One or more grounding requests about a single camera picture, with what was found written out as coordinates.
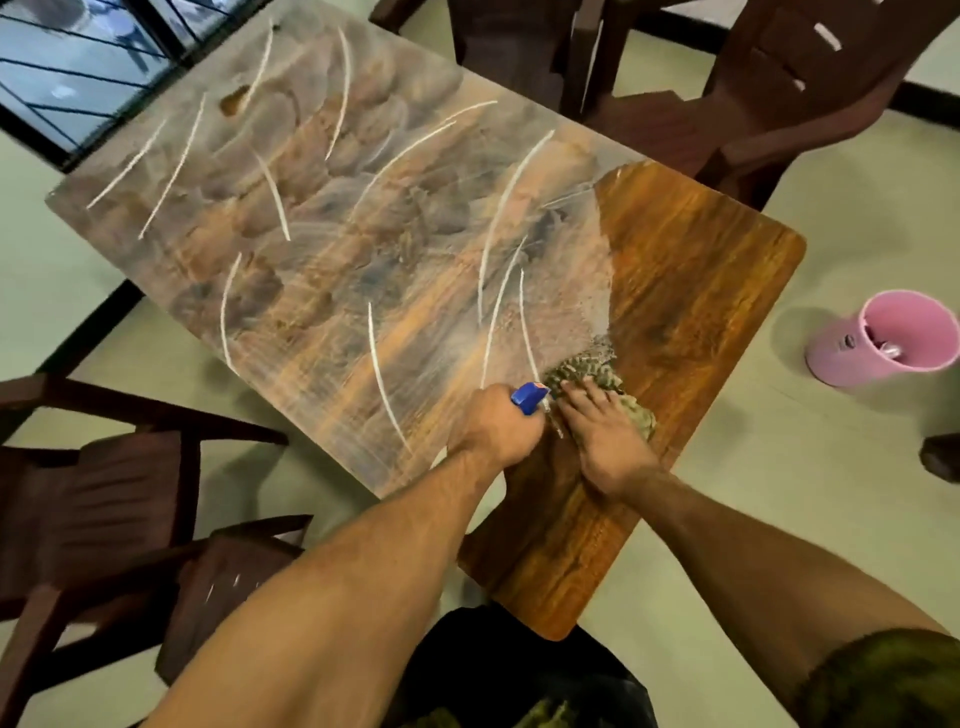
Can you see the camouflage green shirt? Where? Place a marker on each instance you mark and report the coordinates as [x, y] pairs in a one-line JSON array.
[[885, 682]]

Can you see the dark brown furniture leg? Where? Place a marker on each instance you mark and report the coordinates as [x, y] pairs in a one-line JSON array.
[[943, 457]]

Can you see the person's right hand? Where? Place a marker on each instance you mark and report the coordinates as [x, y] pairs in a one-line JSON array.
[[607, 450]]

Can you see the metal object in bucket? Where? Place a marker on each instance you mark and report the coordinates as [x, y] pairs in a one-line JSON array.
[[886, 349]]

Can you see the mottled green cleaning cloth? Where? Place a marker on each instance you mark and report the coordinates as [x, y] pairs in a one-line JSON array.
[[592, 367]]

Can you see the black shorts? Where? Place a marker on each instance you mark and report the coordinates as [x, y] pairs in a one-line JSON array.
[[510, 660]]

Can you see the person's left forearm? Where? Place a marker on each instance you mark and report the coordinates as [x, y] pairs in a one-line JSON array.
[[352, 592]]

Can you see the person's right forearm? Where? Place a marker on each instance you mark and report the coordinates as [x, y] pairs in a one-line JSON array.
[[750, 577]]

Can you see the brown plastic armchair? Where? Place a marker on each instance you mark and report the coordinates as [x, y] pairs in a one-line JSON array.
[[750, 97], [510, 45], [97, 510]]

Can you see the black framed window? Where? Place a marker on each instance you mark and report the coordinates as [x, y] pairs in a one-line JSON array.
[[82, 67]]

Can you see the pink plastic bucket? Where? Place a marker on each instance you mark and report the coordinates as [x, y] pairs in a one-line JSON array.
[[844, 352]]

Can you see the person's left hand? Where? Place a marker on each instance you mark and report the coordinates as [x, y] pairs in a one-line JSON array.
[[491, 427]]

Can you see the person's right fingers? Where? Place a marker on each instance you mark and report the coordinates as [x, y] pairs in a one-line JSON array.
[[589, 397]]

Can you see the blue spray bottle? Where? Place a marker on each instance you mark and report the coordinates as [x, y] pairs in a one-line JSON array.
[[529, 397]]

